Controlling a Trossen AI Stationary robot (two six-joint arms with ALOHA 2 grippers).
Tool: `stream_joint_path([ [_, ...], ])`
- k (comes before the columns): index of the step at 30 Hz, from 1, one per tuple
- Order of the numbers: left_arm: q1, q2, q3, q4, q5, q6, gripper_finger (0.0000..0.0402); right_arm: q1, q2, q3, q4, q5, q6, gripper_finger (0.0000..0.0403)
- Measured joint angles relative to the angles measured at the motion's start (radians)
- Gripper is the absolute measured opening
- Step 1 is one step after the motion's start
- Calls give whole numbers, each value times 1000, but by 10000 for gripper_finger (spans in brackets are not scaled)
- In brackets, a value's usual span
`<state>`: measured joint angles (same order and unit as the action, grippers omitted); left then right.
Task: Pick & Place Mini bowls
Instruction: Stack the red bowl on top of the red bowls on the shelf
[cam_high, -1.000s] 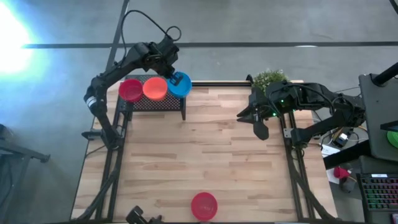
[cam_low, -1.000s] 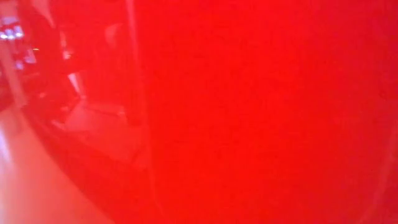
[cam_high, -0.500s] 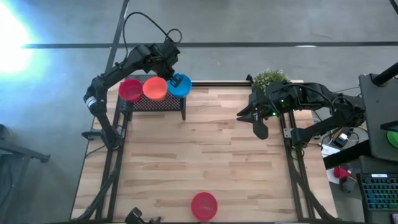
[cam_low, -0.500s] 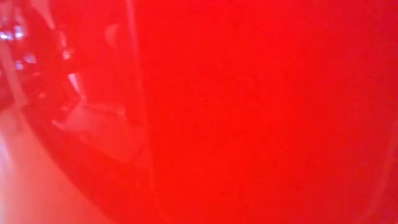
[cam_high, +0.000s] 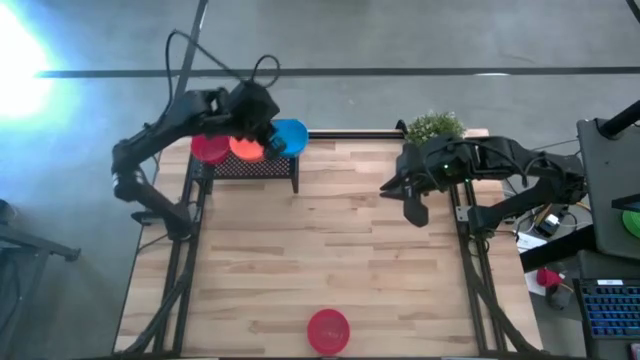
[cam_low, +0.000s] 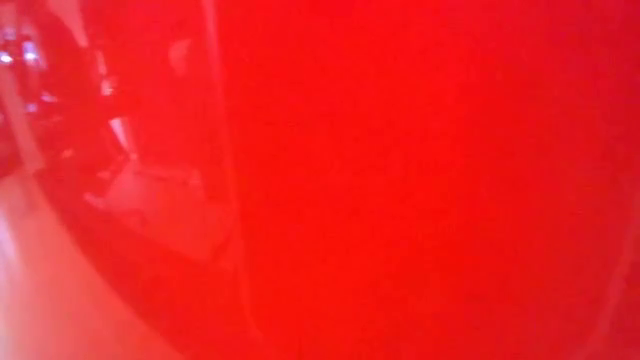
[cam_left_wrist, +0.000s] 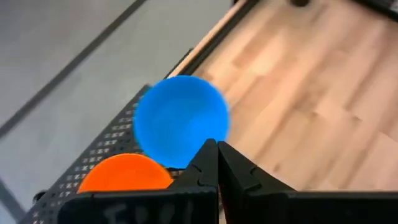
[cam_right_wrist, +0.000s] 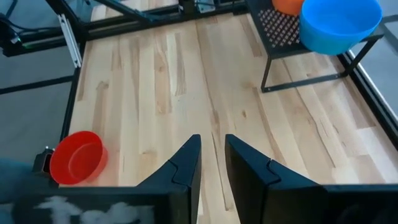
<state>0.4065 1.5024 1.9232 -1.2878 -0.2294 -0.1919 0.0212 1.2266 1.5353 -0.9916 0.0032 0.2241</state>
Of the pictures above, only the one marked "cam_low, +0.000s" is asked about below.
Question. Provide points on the red mini plastic bowl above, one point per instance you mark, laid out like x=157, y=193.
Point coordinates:
x=400, y=175

